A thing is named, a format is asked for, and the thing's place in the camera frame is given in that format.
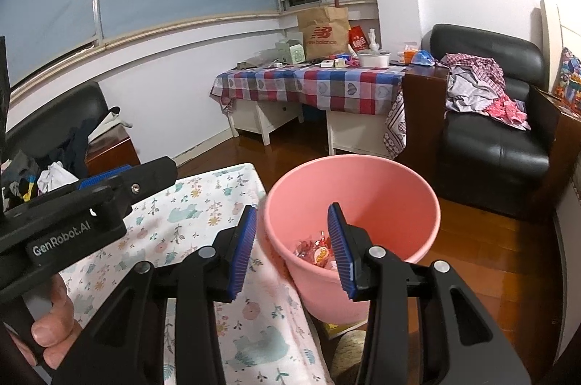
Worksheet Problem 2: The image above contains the beige wooden board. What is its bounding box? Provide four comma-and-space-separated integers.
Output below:
539, 0, 564, 91

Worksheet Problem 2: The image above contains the floral printed tablecloth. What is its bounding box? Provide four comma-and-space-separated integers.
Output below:
59, 163, 335, 385

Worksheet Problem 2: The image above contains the blue plastic bag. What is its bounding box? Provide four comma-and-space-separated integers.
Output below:
410, 50, 437, 67

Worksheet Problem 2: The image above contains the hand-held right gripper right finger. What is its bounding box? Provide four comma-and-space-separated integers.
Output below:
327, 202, 532, 385

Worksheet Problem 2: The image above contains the colourful printed cloth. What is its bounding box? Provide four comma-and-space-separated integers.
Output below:
551, 46, 581, 116

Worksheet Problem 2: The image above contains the red packet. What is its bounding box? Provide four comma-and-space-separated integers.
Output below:
348, 25, 369, 55

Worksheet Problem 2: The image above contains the navy garment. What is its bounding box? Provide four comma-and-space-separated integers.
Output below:
49, 119, 99, 178

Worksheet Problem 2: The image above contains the white round tub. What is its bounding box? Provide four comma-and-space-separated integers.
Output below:
358, 49, 392, 69

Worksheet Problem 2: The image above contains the patterned clothes heap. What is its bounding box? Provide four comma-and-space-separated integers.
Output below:
440, 52, 532, 132

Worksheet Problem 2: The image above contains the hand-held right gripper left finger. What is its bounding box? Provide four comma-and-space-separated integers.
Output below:
52, 205, 259, 385

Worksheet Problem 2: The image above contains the checkered tablecloth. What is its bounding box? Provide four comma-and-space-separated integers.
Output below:
211, 65, 410, 161

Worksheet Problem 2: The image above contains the brown wooden side cabinet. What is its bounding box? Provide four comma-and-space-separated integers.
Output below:
85, 126, 142, 177

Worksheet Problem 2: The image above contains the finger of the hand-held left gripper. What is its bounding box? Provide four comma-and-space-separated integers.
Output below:
77, 157, 179, 208

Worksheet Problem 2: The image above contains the green box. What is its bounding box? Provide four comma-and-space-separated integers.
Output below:
274, 39, 305, 64

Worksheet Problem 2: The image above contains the reddish wooden cabinet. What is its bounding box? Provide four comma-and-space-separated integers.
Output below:
528, 85, 581, 223

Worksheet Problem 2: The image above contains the white black garment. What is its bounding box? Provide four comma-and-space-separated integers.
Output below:
88, 107, 135, 142

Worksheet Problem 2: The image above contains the black leather armchair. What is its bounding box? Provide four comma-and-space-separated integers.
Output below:
424, 23, 557, 223

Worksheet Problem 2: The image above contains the dark clothes pile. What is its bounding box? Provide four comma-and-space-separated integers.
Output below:
0, 148, 42, 205

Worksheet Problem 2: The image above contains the white desk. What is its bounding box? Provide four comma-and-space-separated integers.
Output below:
226, 99, 397, 159

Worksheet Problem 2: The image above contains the person's left hand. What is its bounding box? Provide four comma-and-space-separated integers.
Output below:
9, 274, 76, 368

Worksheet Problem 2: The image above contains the red printed snack wrapper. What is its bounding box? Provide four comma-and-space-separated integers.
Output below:
292, 230, 342, 273

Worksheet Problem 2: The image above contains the black leather sofa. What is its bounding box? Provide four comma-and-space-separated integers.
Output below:
4, 81, 110, 169

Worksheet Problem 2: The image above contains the pink plastic bucket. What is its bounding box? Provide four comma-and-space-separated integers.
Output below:
263, 155, 442, 326

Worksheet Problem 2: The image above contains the brown paper bag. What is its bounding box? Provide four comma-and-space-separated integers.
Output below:
297, 6, 353, 62

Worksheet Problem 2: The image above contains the dark wooden cabinet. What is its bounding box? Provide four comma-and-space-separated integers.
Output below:
401, 65, 450, 192

